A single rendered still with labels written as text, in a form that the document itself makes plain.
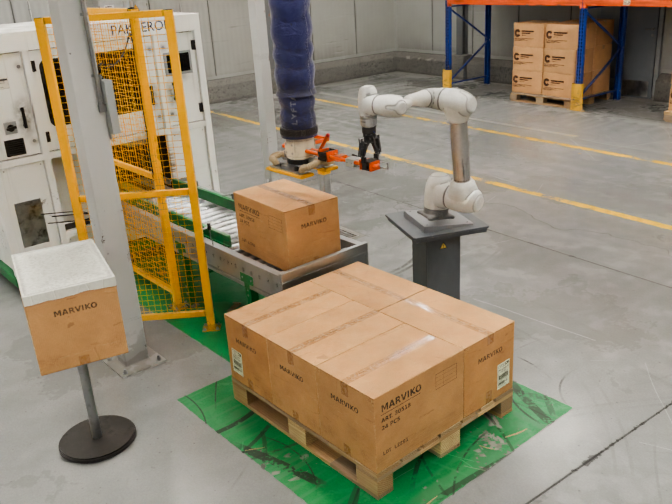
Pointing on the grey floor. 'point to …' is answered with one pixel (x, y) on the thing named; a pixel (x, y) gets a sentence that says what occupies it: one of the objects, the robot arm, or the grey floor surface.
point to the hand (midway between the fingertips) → (370, 163)
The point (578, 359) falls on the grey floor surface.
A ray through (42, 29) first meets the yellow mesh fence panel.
